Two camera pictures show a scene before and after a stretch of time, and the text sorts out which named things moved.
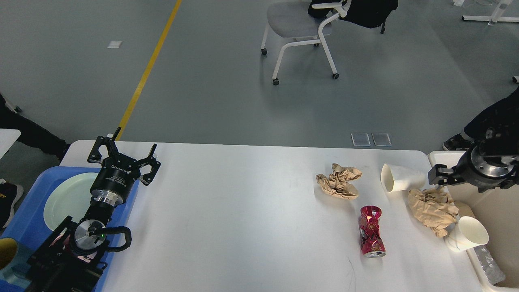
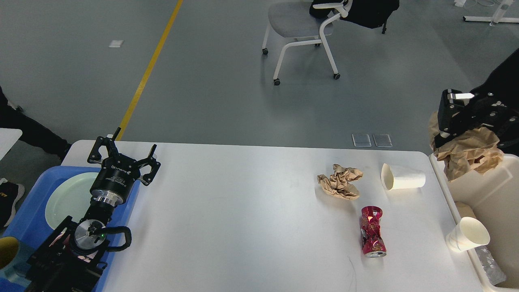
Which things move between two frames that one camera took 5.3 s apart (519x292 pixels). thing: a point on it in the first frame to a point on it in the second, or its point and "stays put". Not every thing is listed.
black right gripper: [479, 167] to [490, 109]
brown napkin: [336, 183] stays put
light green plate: [71, 196] stays put
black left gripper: [115, 179] stays put
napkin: [434, 207] to [476, 150]
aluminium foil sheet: [494, 272] stays put
